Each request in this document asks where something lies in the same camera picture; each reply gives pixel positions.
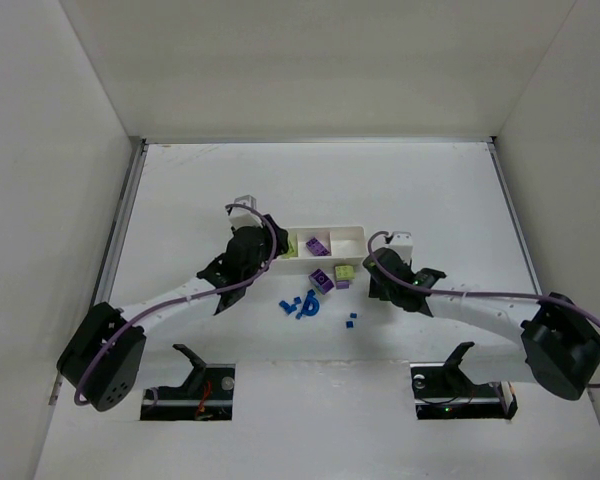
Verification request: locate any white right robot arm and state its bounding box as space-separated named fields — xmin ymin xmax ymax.
xmin=363 ymin=248 xmax=600 ymax=401

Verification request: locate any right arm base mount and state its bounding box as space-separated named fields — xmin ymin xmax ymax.
xmin=410 ymin=342 xmax=518 ymax=420

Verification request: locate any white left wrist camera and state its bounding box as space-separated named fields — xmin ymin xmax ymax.
xmin=226 ymin=195 xmax=262 ymax=231

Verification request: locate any green and purple lego stack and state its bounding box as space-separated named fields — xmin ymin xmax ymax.
xmin=334 ymin=265 xmax=355 ymax=290

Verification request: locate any white three-compartment tray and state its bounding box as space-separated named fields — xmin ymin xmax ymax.
xmin=270 ymin=226 xmax=366 ymax=275

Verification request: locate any purple round-stud lego brick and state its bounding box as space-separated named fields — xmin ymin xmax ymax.
xmin=309 ymin=269 xmax=334 ymax=295

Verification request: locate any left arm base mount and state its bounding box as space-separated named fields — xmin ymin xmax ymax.
xmin=139 ymin=344 xmax=236 ymax=422

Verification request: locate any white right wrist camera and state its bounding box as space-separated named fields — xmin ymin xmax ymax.
xmin=385 ymin=231 xmax=414 ymax=264

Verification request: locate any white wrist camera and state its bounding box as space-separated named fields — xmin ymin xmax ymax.
xmin=385 ymin=231 xmax=414 ymax=264
xmin=226 ymin=195 xmax=262 ymax=231

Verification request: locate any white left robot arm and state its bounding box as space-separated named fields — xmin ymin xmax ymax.
xmin=56 ymin=211 xmax=289 ymax=412

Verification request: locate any blue lego brick far left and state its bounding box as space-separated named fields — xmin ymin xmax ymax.
xmin=279 ymin=300 xmax=296 ymax=315

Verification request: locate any yellow-green lego brick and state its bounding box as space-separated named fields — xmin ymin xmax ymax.
xmin=281 ymin=240 xmax=298 ymax=259

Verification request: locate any blue arch lego piece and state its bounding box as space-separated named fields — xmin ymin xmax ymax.
xmin=299 ymin=290 xmax=320 ymax=317

